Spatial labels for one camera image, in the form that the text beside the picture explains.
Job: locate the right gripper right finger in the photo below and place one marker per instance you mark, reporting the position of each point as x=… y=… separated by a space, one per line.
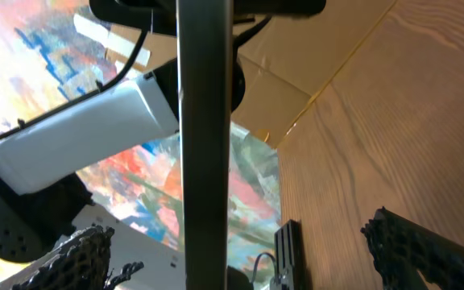
x=409 y=256

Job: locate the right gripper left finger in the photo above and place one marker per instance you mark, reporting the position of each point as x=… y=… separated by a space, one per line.
x=81 y=263

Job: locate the Galaxy S25 Ultra smartphone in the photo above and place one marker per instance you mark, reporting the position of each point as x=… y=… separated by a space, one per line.
x=205 y=85

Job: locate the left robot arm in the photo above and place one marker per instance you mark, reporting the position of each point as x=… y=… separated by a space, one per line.
x=41 y=197

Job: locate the colourful patterned backdrop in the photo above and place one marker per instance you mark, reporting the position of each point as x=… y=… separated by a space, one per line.
x=54 y=51

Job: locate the brown cardboard box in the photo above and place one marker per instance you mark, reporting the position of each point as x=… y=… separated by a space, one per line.
x=291 y=60

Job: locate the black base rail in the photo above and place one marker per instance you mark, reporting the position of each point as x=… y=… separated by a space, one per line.
x=289 y=258

